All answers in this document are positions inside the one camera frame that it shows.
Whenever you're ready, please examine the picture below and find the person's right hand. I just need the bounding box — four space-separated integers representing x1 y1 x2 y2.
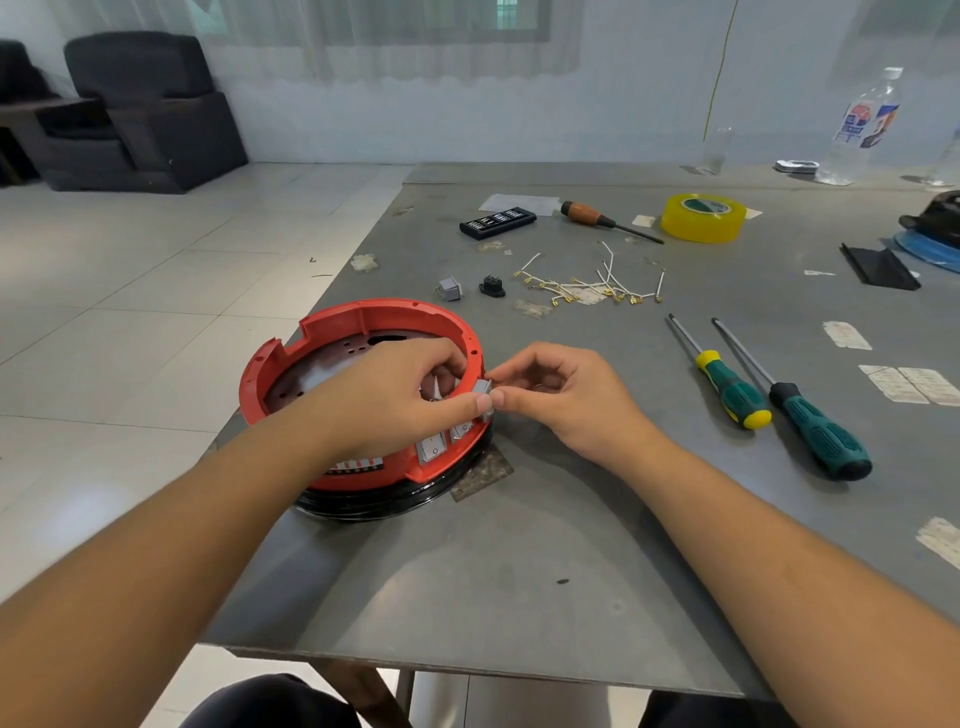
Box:
486 342 655 471

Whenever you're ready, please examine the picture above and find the person's left hand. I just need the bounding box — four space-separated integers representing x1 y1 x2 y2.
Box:
316 337 495 474

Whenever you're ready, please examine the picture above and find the person's right forearm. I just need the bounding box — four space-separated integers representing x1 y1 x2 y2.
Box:
592 408 960 728

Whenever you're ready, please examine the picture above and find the person's left forearm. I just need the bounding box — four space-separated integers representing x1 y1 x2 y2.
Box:
0 390 346 728

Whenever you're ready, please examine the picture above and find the dark mesh tape patch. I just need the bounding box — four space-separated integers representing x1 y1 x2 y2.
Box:
448 444 516 503

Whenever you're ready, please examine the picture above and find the red and black round appliance housing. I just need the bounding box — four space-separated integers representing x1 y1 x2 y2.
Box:
238 298 496 522

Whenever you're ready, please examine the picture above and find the black screwdriver bit case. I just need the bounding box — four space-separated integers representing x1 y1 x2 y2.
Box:
459 207 538 241

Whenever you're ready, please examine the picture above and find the white paper sheet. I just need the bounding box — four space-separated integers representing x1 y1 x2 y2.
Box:
478 193 561 218

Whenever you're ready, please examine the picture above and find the green and yellow screwdriver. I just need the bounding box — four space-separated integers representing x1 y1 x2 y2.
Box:
666 313 774 431

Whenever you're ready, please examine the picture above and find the yellow tape roll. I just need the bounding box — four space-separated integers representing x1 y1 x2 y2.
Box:
660 192 748 244

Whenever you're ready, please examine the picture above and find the wooden table leg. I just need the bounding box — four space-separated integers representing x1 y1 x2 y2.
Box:
311 660 414 728

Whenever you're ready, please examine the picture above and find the green and black screwdriver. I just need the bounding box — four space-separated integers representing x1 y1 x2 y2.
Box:
711 317 874 482

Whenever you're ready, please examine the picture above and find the clear drinking glass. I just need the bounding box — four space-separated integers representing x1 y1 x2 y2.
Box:
699 126 733 177

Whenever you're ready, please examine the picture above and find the person's left leg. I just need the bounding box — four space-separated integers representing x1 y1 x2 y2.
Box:
180 672 361 728

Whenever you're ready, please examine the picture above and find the person's leg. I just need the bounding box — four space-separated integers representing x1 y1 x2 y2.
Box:
639 690 796 728
180 672 361 728

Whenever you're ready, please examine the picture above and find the person's right leg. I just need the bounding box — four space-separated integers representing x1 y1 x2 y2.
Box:
639 690 796 728

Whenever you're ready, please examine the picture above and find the black triangular plastic piece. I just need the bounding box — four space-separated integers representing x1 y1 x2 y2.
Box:
839 242 922 292

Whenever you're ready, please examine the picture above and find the window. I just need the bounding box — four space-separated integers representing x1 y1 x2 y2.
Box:
191 0 556 45

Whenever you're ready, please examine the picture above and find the sheer white curtain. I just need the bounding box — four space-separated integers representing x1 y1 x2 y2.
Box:
45 0 586 85

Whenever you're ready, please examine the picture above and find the black armchair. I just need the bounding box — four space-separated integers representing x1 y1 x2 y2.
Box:
41 31 249 195
0 39 61 187

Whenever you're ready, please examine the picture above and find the blue round lid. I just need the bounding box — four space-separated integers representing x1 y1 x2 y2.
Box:
889 228 960 274

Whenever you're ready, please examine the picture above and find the clear plastic water bottle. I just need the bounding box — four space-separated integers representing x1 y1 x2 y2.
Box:
814 66 904 187

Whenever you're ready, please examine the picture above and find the dark wooden side table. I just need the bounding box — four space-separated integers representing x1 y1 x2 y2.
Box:
0 97 144 181

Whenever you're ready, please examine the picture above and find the pile of white terminal wires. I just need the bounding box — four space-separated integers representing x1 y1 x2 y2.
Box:
513 240 667 307

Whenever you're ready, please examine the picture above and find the orange handled screwdriver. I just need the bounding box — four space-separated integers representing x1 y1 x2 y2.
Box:
560 200 666 246

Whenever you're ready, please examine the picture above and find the yellow green hanging cable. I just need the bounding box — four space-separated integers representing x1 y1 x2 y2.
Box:
701 0 741 144

